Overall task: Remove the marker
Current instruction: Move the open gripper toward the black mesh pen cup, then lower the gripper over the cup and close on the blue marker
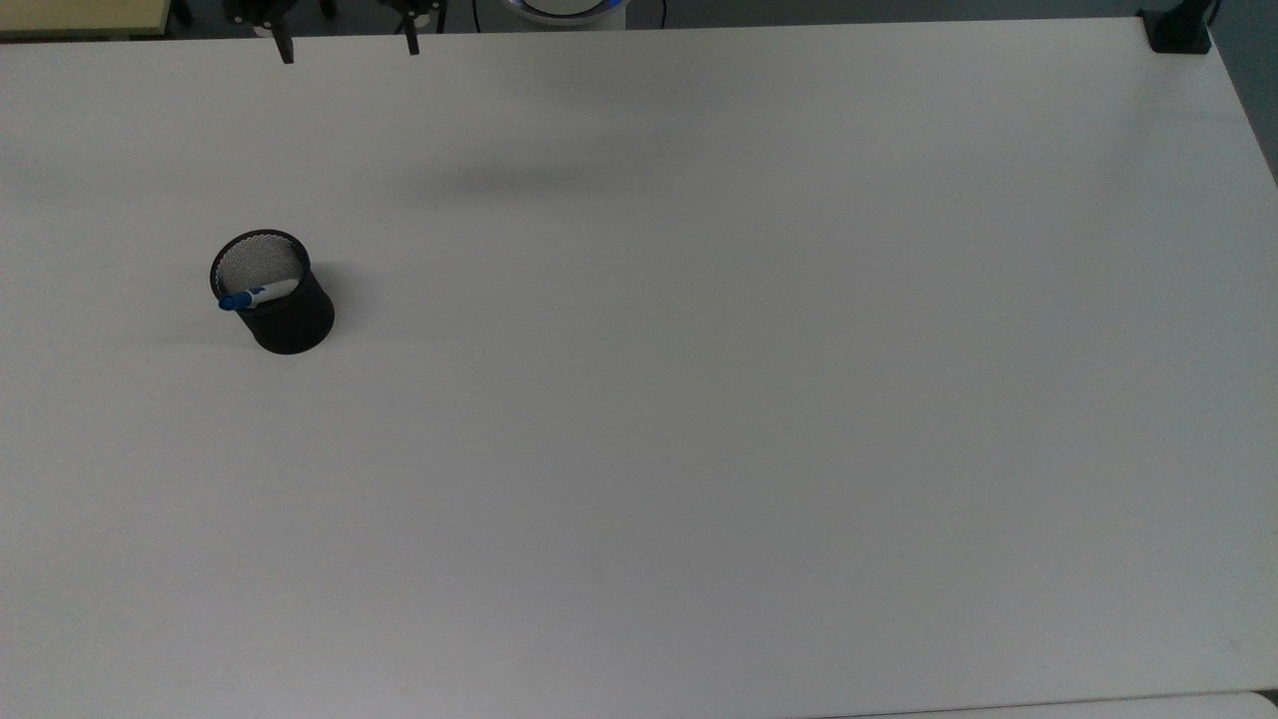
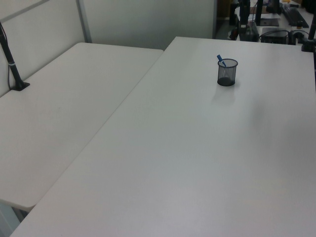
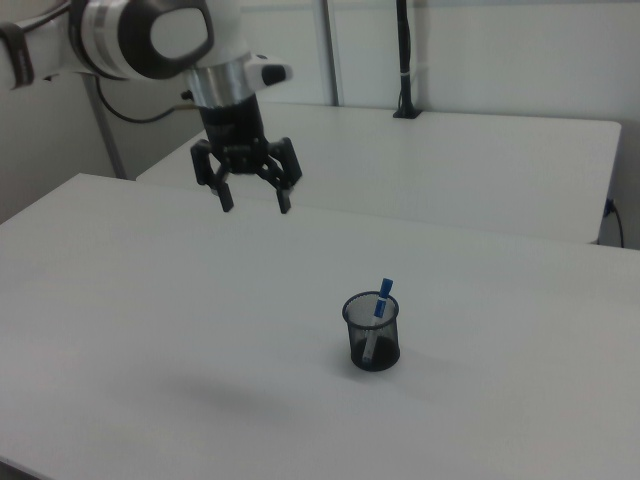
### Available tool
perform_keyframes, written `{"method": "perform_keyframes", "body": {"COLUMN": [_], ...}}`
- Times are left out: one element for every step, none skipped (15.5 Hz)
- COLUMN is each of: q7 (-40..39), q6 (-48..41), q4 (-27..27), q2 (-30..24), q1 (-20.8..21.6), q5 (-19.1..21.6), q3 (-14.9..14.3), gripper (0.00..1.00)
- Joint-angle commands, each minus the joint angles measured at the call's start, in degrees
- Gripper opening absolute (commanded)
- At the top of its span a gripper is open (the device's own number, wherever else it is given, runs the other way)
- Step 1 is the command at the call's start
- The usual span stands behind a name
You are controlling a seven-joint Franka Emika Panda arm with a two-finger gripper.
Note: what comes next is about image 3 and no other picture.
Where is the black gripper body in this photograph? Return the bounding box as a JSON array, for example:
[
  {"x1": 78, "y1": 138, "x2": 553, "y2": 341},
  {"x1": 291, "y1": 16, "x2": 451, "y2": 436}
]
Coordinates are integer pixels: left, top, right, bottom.
[{"x1": 197, "y1": 94, "x2": 267, "y2": 176}]

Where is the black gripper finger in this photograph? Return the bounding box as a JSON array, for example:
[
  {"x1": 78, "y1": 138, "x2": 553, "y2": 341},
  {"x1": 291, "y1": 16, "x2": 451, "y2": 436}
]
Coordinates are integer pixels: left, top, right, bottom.
[
  {"x1": 189, "y1": 139, "x2": 236, "y2": 214},
  {"x1": 257, "y1": 135, "x2": 304, "y2": 215}
]

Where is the blue and white marker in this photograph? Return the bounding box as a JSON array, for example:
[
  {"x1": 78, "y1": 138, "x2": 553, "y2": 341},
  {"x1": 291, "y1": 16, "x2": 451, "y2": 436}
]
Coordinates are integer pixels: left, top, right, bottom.
[{"x1": 362, "y1": 277, "x2": 396, "y2": 364}]

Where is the black clamp-mounted pole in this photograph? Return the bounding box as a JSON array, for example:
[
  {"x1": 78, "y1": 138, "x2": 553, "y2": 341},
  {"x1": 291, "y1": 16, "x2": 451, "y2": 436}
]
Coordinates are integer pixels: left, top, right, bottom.
[{"x1": 392, "y1": 0, "x2": 424, "y2": 120}]

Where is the black mesh pen cup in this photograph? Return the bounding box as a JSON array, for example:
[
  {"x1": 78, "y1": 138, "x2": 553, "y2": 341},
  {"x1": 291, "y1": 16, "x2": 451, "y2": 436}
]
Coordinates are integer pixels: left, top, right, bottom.
[{"x1": 341, "y1": 293, "x2": 402, "y2": 372}]

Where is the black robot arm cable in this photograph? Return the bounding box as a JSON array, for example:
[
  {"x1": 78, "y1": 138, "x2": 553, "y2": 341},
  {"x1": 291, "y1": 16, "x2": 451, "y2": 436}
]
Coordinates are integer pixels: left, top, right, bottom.
[{"x1": 96, "y1": 78, "x2": 202, "y2": 125}]

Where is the black cable with blue plug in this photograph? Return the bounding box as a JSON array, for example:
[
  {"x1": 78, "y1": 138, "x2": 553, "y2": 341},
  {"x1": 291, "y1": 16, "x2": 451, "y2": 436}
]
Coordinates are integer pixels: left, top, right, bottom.
[{"x1": 603, "y1": 196, "x2": 626, "y2": 248}]

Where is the grey metal partition post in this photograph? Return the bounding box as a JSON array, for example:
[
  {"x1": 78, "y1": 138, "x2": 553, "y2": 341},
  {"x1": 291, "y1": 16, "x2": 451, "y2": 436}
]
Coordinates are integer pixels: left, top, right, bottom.
[
  {"x1": 82, "y1": 73, "x2": 127, "y2": 180},
  {"x1": 319, "y1": 0, "x2": 346, "y2": 107}
]

